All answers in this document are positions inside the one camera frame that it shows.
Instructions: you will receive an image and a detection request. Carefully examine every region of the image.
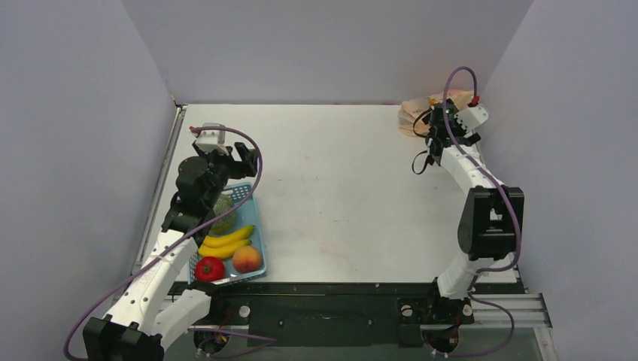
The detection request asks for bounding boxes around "beige plastic bag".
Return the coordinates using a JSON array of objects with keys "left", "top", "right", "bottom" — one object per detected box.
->
[{"left": 397, "top": 89, "right": 474, "bottom": 138}]

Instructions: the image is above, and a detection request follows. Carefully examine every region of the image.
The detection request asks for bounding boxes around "aluminium rail frame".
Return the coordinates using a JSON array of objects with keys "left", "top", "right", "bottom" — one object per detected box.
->
[{"left": 107, "top": 293, "right": 554, "bottom": 331}]

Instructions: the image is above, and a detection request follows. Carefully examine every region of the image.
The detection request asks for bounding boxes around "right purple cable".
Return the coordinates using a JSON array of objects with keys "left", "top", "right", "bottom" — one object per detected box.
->
[{"left": 424, "top": 65, "right": 524, "bottom": 359}]

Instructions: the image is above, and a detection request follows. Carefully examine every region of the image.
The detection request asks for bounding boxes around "yellow fake banana bunch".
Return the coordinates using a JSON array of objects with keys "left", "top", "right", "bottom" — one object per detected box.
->
[{"left": 198, "top": 225, "right": 255, "bottom": 259}]

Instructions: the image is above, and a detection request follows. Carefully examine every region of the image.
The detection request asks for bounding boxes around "black loop cable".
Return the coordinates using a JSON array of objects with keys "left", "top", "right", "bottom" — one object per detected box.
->
[{"left": 412, "top": 110, "right": 436, "bottom": 176}]

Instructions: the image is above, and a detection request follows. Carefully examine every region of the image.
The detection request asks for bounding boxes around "blue plastic basket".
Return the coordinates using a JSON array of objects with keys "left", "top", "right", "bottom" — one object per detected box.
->
[{"left": 184, "top": 182, "right": 267, "bottom": 286}]

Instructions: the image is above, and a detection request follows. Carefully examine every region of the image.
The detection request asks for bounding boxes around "red fake tomato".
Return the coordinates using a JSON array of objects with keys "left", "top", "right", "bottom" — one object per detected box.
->
[{"left": 193, "top": 256, "right": 226, "bottom": 282}]

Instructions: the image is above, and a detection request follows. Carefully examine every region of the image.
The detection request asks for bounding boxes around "purple cable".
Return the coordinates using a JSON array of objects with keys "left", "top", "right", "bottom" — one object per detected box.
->
[
  {"left": 424, "top": 65, "right": 524, "bottom": 359},
  {"left": 63, "top": 125, "right": 278, "bottom": 361}
]

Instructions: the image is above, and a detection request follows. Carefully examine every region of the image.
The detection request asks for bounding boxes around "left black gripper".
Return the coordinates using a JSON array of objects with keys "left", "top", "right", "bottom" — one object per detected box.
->
[{"left": 195, "top": 141, "right": 257, "bottom": 208}]

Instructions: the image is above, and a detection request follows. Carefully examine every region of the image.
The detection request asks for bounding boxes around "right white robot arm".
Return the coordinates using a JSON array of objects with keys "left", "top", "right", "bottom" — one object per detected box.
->
[{"left": 424, "top": 99, "right": 524, "bottom": 324}]

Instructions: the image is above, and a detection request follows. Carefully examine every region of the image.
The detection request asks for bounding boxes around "green fake melon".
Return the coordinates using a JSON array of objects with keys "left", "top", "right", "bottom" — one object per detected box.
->
[{"left": 208, "top": 194, "right": 237, "bottom": 235}]

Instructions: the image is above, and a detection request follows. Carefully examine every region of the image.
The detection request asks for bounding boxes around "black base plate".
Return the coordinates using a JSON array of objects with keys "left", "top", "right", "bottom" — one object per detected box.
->
[{"left": 166, "top": 281, "right": 527, "bottom": 348}]

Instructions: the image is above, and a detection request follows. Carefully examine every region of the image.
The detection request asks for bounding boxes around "fake peach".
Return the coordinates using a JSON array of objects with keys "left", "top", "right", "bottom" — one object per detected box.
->
[{"left": 232, "top": 246, "right": 263, "bottom": 274}]

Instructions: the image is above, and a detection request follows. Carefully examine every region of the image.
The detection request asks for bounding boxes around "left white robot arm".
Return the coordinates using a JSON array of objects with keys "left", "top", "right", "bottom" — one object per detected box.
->
[{"left": 82, "top": 142, "right": 263, "bottom": 360}]

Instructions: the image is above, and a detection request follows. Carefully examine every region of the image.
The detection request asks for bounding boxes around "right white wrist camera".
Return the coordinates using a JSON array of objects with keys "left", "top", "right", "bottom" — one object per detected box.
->
[{"left": 454, "top": 96, "right": 490, "bottom": 132}]

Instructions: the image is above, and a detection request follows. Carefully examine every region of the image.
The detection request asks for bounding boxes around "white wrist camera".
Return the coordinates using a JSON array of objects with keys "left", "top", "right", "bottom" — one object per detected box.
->
[
  {"left": 190, "top": 123, "right": 232, "bottom": 156},
  {"left": 454, "top": 96, "right": 490, "bottom": 132}
]

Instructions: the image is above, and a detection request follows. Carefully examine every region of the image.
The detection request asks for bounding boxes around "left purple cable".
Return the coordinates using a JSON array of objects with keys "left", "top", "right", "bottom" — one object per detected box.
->
[{"left": 63, "top": 125, "right": 278, "bottom": 361}]

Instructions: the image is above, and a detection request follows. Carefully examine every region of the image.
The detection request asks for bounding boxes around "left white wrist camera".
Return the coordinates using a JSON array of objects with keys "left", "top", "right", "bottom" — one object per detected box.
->
[{"left": 190, "top": 123, "right": 232, "bottom": 156}]

